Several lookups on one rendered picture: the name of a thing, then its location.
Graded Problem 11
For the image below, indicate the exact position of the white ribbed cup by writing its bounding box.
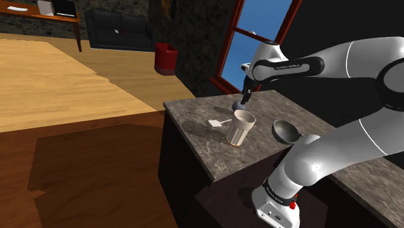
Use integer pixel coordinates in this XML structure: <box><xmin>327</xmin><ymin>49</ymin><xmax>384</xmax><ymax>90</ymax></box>
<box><xmin>225</xmin><ymin>109</ymin><xmax>257</xmax><ymax>148</ymax></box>

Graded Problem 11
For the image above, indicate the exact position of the white spatula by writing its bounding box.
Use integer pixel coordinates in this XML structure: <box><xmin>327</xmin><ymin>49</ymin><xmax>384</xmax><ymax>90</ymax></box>
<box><xmin>208</xmin><ymin>119</ymin><xmax>233</xmax><ymax>128</ymax></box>

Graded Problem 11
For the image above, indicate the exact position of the red framed window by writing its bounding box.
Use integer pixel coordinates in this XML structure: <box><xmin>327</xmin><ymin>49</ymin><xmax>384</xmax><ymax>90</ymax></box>
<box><xmin>209</xmin><ymin>0</ymin><xmax>303</xmax><ymax>95</ymax></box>

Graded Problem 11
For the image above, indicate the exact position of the grey metal bowl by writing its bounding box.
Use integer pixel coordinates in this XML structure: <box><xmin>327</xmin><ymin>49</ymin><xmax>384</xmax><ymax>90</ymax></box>
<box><xmin>271</xmin><ymin>119</ymin><xmax>303</xmax><ymax>145</ymax></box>

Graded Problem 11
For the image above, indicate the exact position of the red waste bin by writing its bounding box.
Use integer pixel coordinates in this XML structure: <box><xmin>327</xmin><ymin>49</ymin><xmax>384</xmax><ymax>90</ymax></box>
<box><xmin>154</xmin><ymin>42</ymin><xmax>179</xmax><ymax>76</ymax></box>

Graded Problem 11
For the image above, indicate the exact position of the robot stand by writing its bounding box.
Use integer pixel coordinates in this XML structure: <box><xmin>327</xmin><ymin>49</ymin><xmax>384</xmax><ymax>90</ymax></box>
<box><xmin>194</xmin><ymin>148</ymin><xmax>389</xmax><ymax>228</ymax></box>

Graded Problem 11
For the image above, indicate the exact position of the black sofa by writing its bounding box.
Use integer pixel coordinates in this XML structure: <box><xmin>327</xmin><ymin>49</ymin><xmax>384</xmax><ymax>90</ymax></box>
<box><xmin>84</xmin><ymin>8</ymin><xmax>157</xmax><ymax>52</ymax></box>

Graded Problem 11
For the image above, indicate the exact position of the wooden desk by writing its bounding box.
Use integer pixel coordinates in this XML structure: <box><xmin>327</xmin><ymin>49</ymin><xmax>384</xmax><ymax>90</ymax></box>
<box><xmin>0</xmin><ymin>0</ymin><xmax>84</xmax><ymax>52</ymax></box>

